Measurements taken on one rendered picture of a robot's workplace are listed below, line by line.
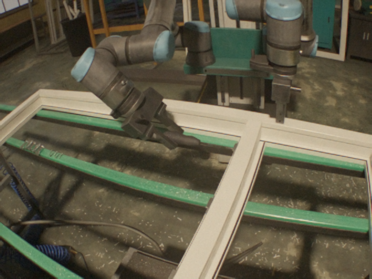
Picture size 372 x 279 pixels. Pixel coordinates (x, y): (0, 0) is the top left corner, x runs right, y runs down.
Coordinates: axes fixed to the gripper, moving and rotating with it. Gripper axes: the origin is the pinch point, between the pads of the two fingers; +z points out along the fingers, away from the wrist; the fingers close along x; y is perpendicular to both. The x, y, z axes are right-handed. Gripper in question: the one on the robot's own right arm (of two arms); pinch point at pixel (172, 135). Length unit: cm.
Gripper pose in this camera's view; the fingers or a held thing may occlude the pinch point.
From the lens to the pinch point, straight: 76.4
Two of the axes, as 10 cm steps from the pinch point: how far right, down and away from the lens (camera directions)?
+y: 6.1, -2.3, -7.6
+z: 7.1, 5.8, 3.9
